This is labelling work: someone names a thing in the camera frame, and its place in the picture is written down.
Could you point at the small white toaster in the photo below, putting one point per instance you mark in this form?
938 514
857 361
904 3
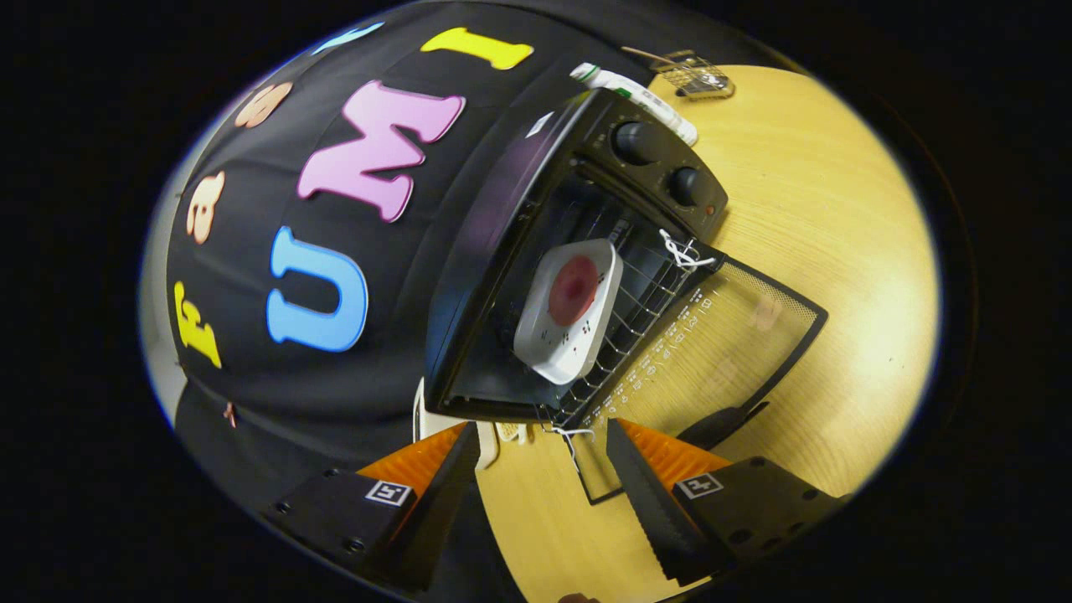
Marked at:
429 423

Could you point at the white drink bottle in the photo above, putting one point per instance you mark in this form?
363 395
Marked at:
645 96

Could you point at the round pink food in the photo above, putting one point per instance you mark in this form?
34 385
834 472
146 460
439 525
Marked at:
574 289

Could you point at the wooden stick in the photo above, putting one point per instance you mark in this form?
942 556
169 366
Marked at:
645 55

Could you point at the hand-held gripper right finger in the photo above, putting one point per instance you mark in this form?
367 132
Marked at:
649 511

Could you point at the black toaster oven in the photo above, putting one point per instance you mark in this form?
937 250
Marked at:
502 184

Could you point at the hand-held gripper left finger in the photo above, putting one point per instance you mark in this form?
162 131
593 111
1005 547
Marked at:
440 511

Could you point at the white square plate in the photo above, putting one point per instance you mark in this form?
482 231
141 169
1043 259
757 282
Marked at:
569 352

